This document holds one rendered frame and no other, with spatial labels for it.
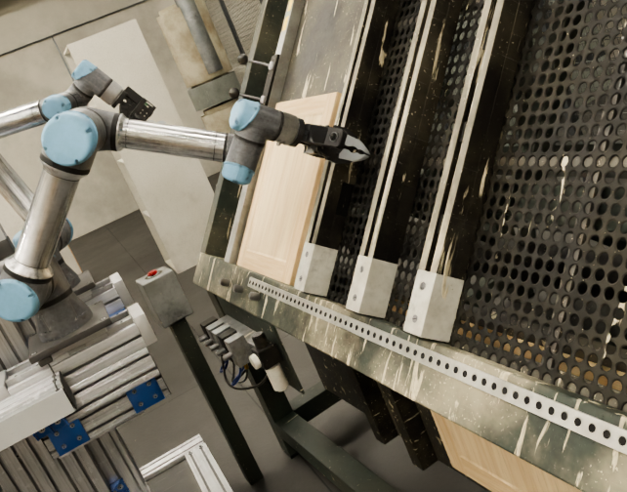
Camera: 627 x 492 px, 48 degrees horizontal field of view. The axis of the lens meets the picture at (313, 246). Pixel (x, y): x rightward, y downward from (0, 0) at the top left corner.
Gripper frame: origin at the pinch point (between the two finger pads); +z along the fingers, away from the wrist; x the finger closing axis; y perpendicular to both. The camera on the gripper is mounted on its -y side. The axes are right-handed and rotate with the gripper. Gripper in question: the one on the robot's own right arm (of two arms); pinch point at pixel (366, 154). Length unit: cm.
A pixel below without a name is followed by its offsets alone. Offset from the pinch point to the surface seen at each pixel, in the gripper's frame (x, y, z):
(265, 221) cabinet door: 21, 55, 1
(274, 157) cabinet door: 0, 60, 1
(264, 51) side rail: -41, 95, 1
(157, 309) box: 60, 90, -17
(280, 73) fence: -29, 71, 0
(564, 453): 46, -83, -3
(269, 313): 47, 28, -3
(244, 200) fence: 16, 72, -2
